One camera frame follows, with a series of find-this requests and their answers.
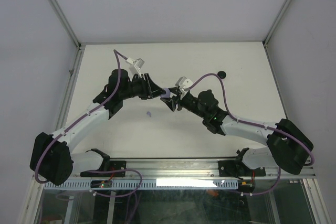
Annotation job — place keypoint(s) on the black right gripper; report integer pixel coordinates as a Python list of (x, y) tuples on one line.
[(170, 103)]

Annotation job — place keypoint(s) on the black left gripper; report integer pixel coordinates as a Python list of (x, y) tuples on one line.
[(150, 89)]

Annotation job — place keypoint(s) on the purple earbud charging case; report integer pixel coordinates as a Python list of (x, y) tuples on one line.
[(166, 94)]

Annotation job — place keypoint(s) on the black earbud charging case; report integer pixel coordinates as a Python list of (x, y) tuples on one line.
[(222, 74)]

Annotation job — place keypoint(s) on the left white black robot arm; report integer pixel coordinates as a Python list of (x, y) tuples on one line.
[(53, 157)]

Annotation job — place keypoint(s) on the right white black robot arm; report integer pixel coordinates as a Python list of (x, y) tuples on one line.
[(284, 145)]

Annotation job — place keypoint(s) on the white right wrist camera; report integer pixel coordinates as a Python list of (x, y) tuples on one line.
[(183, 84)]

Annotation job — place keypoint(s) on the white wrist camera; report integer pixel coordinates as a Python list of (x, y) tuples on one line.
[(135, 65), (183, 84)]

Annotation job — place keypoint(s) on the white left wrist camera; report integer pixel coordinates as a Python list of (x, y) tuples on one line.
[(135, 65)]

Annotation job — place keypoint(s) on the aluminium mounting rail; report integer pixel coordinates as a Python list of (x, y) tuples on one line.
[(202, 168)]

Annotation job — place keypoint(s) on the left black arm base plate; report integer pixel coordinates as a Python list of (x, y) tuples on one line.
[(118, 168)]

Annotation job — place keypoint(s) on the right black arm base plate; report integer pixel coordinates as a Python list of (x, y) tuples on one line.
[(238, 170)]

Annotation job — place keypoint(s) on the white slotted cable duct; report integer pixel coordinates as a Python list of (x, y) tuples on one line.
[(146, 184)]

